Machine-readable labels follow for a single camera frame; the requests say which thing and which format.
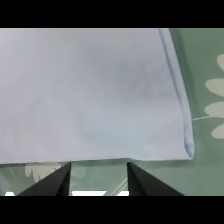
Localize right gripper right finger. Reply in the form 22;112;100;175
126;161;185;197

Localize light blue shirt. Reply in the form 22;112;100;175
0;27;195;165

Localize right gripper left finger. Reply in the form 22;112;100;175
17;161;73;197

